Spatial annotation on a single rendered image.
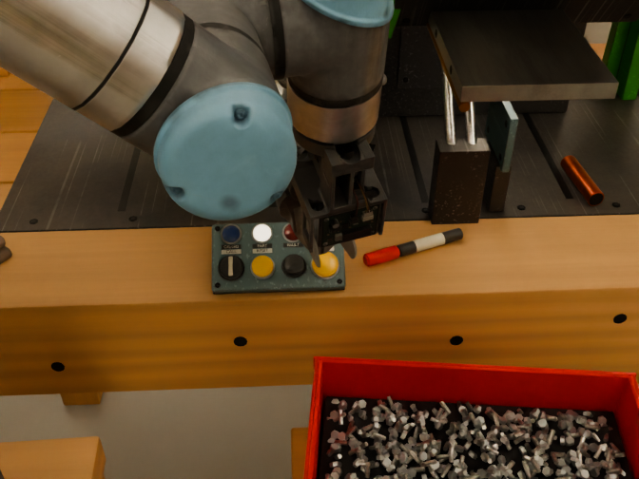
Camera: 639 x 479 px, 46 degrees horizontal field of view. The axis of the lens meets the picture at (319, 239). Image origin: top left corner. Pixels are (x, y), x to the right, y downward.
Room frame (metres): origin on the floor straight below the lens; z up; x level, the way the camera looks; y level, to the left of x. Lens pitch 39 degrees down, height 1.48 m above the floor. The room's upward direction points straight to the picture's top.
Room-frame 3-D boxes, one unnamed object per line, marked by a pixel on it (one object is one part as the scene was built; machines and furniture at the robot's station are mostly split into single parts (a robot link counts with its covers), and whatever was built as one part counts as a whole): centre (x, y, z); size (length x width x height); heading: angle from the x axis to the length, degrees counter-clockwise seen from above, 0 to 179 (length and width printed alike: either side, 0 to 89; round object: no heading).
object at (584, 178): (0.84, -0.35, 0.91); 0.09 x 0.02 x 0.02; 9
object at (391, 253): (0.71, -0.11, 0.91); 0.13 x 0.02 x 0.02; 114
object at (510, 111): (0.83, -0.23, 0.97); 0.10 x 0.02 x 0.14; 3
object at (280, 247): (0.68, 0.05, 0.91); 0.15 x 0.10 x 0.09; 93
